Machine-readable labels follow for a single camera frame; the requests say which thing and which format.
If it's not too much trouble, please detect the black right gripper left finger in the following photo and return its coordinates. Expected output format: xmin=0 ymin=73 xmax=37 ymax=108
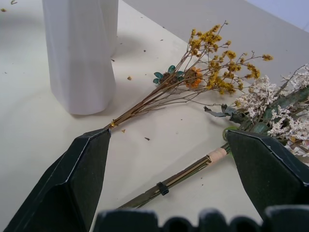
xmin=3 ymin=127 xmax=112 ymax=232

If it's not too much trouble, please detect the white dried flower bunch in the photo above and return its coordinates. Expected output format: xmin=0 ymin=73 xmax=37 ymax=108
xmin=116 ymin=63 xmax=309 ymax=210

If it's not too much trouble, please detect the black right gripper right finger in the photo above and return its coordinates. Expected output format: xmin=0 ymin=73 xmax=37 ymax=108
xmin=225 ymin=129 xmax=309 ymax=219

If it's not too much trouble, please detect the white twisted ceramic vase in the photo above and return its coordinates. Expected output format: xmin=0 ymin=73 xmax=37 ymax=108
xmin=42 ymin=0 xmax=119 ymax=115

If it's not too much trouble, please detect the yellow dried flower bunch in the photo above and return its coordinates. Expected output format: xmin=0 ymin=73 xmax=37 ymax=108
xmin=103 ymin=20 xmax=274 ymax=129

